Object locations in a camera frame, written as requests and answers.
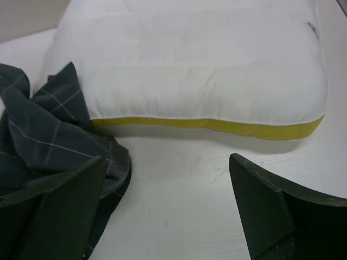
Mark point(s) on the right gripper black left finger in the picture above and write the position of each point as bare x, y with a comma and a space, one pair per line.
52, 218

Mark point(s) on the white pillow with yellow band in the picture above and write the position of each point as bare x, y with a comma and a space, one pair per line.
250, 68

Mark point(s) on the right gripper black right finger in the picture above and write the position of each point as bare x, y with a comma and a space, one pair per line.
284, 220

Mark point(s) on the dark grey checked pillowcase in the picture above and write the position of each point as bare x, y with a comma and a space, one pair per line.
50, 132

